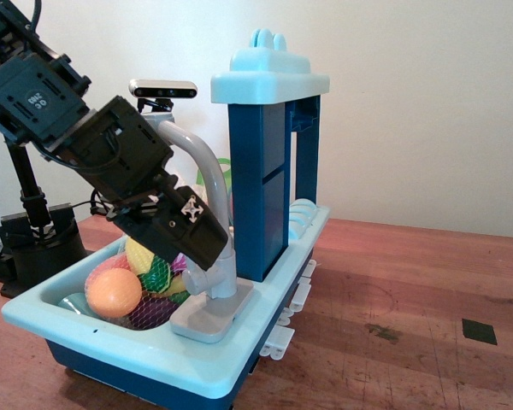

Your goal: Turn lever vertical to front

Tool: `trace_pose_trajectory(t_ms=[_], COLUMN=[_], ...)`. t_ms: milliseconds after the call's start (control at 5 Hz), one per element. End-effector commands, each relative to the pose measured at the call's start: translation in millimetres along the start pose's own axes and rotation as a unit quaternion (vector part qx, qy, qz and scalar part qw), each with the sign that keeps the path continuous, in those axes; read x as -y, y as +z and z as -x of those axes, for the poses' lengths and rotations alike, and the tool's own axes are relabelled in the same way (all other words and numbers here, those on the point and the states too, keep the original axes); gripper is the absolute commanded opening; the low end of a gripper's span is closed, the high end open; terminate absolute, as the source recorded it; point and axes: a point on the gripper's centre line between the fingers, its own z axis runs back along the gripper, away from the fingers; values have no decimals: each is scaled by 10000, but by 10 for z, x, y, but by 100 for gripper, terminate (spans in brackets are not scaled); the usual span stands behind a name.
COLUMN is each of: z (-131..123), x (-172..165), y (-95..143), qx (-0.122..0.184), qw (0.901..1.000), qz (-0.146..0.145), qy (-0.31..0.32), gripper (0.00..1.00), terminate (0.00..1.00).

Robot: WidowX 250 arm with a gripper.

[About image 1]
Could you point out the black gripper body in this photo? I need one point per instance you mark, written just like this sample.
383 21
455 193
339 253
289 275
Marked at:
119 153

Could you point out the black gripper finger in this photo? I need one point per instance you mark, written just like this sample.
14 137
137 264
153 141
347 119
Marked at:
178 222

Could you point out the grey toy faucet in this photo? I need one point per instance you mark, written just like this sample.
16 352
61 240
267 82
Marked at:
217 295

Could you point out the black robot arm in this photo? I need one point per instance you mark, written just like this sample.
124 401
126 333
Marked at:
41 99

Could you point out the green plastic toy piece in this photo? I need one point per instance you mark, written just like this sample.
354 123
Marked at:
226 170

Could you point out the mesh bag of toy fruit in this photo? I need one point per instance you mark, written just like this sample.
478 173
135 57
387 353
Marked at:
135 288

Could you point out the light blue toy plates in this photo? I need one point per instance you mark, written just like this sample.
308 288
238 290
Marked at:
301 213

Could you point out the light blue toy sink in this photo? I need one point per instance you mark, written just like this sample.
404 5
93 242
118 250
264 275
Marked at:
158 365

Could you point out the blue toy dish rack tower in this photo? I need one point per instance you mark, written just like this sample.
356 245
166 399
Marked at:
273 103

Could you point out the black tape square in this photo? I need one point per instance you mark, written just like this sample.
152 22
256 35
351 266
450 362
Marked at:
479 332

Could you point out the grey depth camera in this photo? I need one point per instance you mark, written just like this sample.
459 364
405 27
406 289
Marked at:
159 94

